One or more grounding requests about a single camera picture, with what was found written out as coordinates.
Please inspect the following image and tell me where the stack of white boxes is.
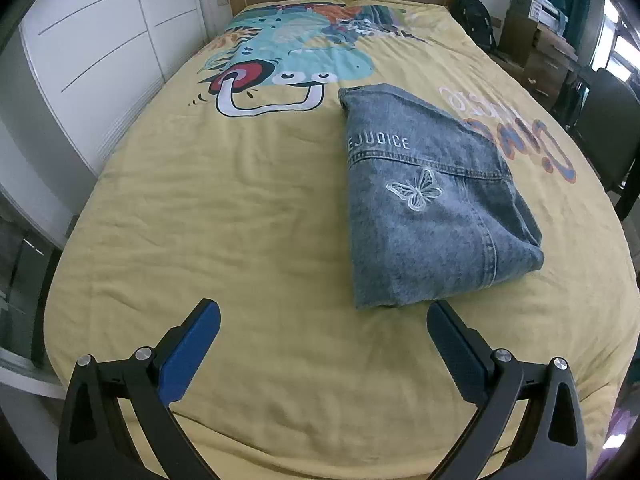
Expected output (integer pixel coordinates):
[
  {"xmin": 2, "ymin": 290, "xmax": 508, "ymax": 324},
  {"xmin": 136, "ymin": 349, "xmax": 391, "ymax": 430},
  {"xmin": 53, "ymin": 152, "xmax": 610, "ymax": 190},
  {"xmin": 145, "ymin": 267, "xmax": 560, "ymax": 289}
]
[{"xmin": 510, "ymin": 0, "xmax": 572, "ymax": 37}]

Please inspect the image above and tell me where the white wardrobe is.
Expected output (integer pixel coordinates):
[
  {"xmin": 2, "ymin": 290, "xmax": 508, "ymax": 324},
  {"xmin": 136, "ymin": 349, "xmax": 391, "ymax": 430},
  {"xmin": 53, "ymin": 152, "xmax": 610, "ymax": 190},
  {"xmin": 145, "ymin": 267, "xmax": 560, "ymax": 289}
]
[{"xmin": 0, "ymin": 0, "xmax": 237, "ymax": 182}]

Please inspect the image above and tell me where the window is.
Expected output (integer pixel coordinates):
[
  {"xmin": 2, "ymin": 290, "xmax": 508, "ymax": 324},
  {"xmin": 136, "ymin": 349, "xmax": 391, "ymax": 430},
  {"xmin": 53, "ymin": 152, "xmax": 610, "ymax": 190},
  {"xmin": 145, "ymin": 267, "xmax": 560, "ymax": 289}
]
[{"xmin": 590, "ymin": 0, "xmax": 640, "ymax": 87}]

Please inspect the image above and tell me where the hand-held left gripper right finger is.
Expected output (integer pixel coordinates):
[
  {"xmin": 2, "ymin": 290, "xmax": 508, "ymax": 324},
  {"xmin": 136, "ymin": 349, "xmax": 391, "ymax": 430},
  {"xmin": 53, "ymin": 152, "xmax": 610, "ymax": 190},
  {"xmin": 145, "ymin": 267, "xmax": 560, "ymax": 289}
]
[{"xmin": 426, "ymin": 300, "xmax": 589, "ymax": 480}]

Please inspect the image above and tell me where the dark green chair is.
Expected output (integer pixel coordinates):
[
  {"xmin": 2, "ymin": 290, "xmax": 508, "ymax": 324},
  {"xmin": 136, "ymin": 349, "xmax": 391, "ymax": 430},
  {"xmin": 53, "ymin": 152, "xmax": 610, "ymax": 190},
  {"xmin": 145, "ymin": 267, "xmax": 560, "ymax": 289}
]
[{"xmin": 565, "ymin": 67, "xmax": 640, "ymax": 221}]

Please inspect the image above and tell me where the blue denim jacket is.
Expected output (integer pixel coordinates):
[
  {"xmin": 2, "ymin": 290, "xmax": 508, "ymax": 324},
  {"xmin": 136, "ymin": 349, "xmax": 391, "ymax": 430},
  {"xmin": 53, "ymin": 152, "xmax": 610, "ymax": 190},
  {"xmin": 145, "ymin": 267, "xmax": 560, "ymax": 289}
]
[{"xmin": 337, "ymin": 82, "xmax": 546, "ymax": 311}]

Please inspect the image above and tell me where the brown cardboard box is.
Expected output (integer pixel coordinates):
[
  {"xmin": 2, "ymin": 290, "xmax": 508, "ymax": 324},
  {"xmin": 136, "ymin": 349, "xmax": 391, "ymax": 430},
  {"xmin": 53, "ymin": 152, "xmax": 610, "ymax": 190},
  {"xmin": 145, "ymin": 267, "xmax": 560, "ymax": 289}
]
[{"xmin": 500, "ymin": 7, "xmax": 539, "ymax": 67}]

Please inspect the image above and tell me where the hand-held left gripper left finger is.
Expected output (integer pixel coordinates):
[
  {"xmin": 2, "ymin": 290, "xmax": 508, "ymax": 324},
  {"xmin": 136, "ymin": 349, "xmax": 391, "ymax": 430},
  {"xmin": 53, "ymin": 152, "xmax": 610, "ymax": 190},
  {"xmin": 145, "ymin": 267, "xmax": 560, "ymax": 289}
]
[{"xmin": 57, "ymin": 298, "xmax": 222, "ymax": 480}]

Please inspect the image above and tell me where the yellow printed bed sheet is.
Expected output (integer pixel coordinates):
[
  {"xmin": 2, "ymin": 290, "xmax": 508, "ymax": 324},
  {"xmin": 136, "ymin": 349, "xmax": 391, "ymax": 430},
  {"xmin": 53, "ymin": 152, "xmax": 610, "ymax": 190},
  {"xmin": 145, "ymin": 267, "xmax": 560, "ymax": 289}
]
[{"xmin": 42, "ymin": 0, "xmax": 640, "ymax": 480}]

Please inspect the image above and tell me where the black backpack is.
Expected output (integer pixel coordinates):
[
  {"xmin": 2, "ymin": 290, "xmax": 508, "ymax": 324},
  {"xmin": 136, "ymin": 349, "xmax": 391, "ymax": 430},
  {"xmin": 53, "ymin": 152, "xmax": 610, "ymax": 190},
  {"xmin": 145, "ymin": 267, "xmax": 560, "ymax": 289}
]
[{"xmin": 450, "ymin": 0, "xmax": 499, "ymax": 54}]

